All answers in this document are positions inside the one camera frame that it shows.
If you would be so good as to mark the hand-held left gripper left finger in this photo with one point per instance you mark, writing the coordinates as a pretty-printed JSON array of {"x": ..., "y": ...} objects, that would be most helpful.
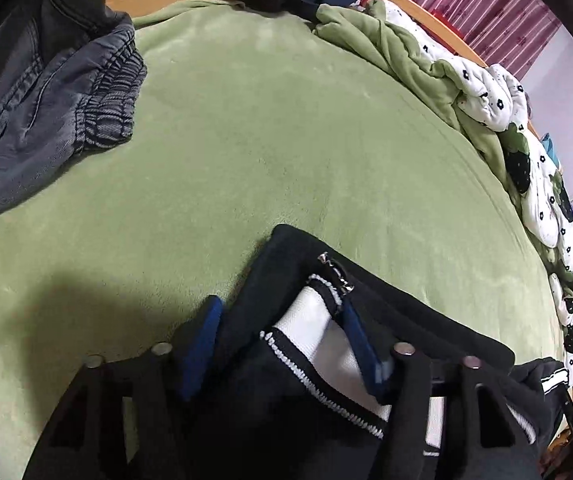
[{"x": 200, "y": 345}]

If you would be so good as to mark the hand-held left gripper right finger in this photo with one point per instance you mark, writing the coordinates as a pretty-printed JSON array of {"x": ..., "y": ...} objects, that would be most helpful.
[{"x": 362, "y": 347}]

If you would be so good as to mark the black pants with white stripes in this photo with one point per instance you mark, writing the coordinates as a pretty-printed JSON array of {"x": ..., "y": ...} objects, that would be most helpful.
[{"x": 276, "y": 270}]

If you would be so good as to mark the grey denim pants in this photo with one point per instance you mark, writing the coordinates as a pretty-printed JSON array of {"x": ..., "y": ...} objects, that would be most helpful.
[{"x": 41, "y": 85}]

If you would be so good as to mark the green fleece blanket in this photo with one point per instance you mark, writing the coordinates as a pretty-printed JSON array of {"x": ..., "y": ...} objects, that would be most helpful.
[{"x": 266, "y": 125}]

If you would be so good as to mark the teal item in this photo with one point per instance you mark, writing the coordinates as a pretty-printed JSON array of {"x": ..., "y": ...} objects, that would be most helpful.
[{"x": 550, "y": 147}]

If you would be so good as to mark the white green printed quilt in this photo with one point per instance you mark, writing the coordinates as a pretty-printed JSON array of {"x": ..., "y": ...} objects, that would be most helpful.
[{"x": 486, "y": 90}]

